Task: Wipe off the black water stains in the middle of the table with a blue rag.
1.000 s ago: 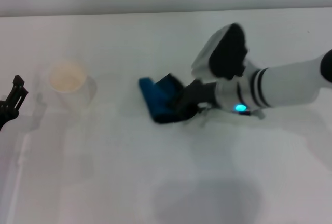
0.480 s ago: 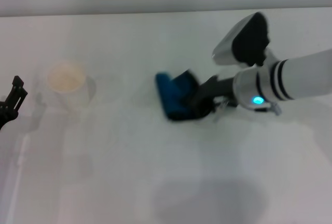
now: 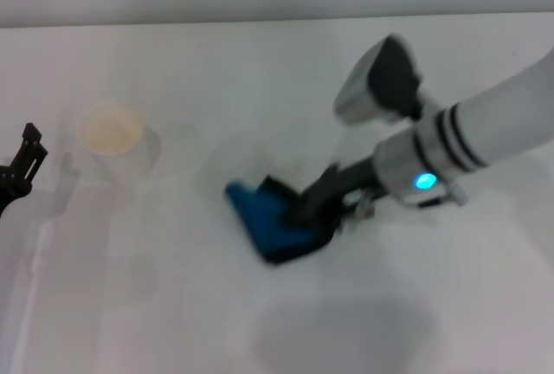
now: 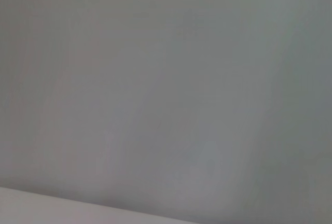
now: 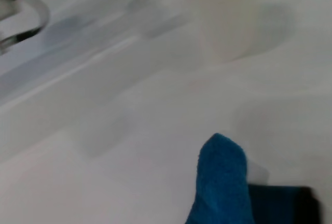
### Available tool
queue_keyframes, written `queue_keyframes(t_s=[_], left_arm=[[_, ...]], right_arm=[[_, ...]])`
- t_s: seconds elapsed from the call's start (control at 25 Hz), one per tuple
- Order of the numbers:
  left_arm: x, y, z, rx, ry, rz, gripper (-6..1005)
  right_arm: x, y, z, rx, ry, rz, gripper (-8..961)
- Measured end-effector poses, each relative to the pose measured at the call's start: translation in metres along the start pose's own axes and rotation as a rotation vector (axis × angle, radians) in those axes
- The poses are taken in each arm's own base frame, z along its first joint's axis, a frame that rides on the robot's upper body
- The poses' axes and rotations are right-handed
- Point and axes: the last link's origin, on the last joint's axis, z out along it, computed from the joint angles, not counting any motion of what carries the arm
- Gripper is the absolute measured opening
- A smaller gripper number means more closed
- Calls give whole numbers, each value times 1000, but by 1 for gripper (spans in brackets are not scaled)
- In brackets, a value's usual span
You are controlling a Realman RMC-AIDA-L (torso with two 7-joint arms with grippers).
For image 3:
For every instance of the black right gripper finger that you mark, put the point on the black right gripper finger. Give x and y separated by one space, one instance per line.
329 218
320 190

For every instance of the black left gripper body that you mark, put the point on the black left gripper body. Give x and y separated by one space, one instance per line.
10 192

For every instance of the blue rag with black trim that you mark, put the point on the blue rag with black trim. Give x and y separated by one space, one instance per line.
264 214

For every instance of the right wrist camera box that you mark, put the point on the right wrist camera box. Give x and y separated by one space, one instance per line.
381 84

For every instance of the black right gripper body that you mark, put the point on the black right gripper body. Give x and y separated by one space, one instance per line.
361 172

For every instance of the silver wrist bracket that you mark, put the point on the silver wrist bracket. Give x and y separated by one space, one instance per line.
361 209

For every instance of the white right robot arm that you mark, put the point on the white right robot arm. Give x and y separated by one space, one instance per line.
489 131

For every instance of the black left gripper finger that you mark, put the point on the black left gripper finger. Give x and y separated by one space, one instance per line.
32 131
35 162

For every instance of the translucent white plastic cup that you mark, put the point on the translucent white plastic cup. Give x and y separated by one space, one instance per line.
114 140

